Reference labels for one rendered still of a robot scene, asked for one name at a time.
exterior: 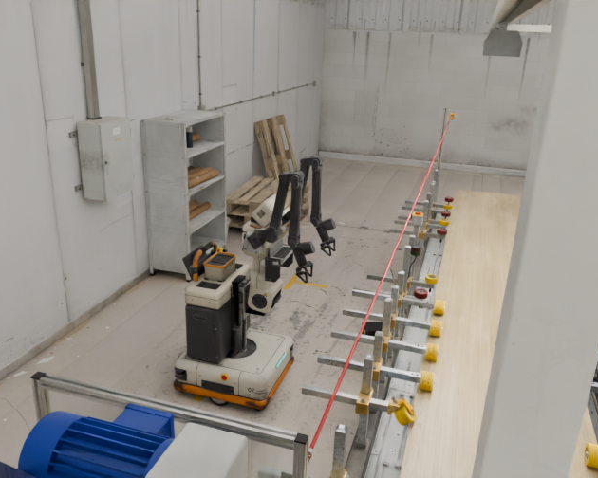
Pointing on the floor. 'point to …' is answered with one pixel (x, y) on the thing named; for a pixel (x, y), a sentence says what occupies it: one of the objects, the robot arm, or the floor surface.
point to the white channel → (557, 248)
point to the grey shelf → (170, 171)
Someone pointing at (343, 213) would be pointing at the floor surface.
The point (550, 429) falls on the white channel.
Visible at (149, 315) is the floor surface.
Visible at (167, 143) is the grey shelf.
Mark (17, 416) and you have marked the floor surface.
